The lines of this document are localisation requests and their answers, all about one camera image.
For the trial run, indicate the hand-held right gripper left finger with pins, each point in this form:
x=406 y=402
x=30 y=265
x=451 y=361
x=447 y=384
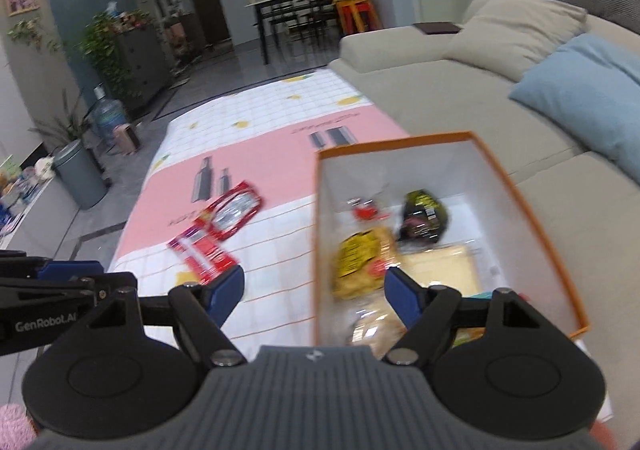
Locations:
x=227 y=290

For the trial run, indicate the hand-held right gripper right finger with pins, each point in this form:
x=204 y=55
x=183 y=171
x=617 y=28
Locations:
x=400 y=295

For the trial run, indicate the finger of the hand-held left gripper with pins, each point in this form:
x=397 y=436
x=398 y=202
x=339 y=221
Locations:
x=70 y=270
x=50 y=291

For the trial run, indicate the clear nut packet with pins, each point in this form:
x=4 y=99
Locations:
x=372 y=325

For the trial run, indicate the yellow green snack packet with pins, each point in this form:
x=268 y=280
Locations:
x=465 y=336

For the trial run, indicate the dark snack packet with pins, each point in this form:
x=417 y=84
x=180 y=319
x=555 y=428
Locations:
x=425 y=220

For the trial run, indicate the teal snack packet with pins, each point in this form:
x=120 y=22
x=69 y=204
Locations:
x=480 y=295

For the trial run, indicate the small red snack packet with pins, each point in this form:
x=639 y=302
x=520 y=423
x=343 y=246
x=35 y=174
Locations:
x=367 y=212

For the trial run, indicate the orange cardboard box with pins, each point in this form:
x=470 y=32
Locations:
x=500 y=210

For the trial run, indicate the red pink snack packet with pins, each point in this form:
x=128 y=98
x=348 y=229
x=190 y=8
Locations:
x=200 y=250

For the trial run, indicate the white low sideboard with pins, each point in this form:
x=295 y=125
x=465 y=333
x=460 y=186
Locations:
x=40 y=215

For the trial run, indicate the red silver snack packet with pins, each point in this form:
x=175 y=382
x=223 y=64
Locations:
x=232 y=210

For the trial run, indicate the grey plant pot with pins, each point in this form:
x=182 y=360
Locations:
x=80 y=175

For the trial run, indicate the pink fuzzy cloth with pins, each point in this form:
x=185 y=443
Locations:
x=15 y=427

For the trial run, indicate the small white toy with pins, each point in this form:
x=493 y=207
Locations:
x=44 y=166

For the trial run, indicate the small pink heater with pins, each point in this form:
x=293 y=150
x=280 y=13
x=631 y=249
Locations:
x=127 y=140

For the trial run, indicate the long-leaf potted plant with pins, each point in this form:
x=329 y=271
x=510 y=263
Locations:
x=65 y=125

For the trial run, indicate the pink white printed mat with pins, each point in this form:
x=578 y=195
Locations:
x=260 y=145

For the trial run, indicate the blue water bottle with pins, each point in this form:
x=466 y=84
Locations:
x=110 y=117

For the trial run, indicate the beige sofa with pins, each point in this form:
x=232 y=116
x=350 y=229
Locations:
x=450 y=95

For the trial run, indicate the dark cabinet with plants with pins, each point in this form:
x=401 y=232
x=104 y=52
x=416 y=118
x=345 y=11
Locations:
x=105 y=55

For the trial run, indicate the dark grey cabinet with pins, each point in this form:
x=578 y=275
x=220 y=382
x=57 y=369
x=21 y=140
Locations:
x=145 y=62

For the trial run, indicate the hanging green vine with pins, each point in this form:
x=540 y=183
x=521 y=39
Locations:
x=30 y=32

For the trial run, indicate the dark hallway shelf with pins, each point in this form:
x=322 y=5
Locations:
x=182 y=37

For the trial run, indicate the dark brown notebook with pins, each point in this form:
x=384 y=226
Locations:
x=436 y=28

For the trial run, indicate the black dining chair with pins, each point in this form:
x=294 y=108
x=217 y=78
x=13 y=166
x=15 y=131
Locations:
x=289 y=25
x=322 y=12

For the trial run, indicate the light blue pillow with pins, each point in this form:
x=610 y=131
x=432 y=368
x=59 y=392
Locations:
x=590 y=95

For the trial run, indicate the beige cushion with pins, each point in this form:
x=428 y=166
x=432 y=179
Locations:
x=510 y=35

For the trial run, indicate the red plastic stool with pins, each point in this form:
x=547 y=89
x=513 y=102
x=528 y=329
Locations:
x=357 y=15

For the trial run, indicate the dark wooden door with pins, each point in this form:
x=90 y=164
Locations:
x=207 y=5

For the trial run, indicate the black dining table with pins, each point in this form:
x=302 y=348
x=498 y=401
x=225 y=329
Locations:
x=280 y=1

